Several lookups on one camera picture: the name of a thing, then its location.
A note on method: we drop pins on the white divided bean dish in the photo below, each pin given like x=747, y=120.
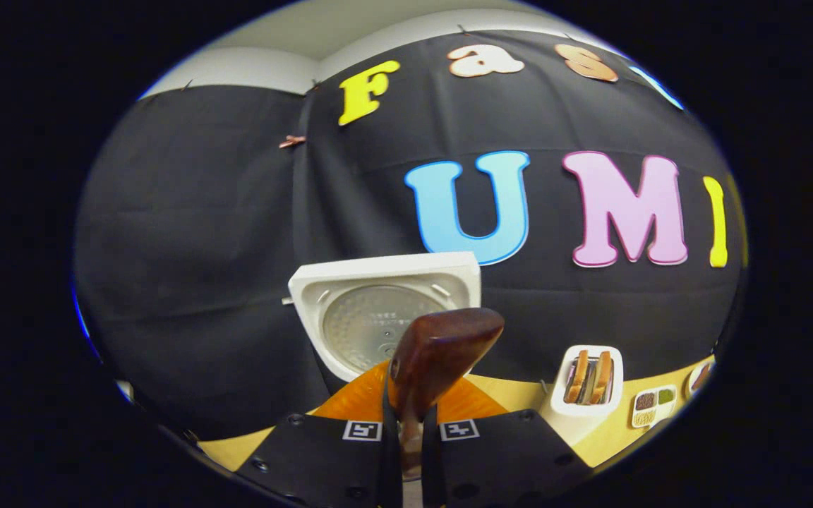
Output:
x=653, y=408

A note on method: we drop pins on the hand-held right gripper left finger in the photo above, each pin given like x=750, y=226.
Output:
x=322, y=458

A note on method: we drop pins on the red meat piece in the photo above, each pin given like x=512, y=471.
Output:
x=703, y=376

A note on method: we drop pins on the small white round plate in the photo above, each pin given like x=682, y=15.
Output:
x=694, y=386

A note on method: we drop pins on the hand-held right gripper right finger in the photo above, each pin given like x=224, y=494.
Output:
x=505, y=458

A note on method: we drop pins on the white toaster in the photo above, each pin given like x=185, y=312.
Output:
x=583, y=416

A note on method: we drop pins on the brown wooden spoon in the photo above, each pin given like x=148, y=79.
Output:
x=442, y=346

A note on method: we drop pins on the pink cloth clip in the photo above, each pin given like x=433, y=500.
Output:
x=292, y=141

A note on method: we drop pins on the white rice cooker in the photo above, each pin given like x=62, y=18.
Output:
x=371, y=324

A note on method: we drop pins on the toasted bread slice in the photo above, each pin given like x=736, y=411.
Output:
x=578, y=377
x=602, y=377

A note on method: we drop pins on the black backdrop cloth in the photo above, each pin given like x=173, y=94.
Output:
x=223, y=226

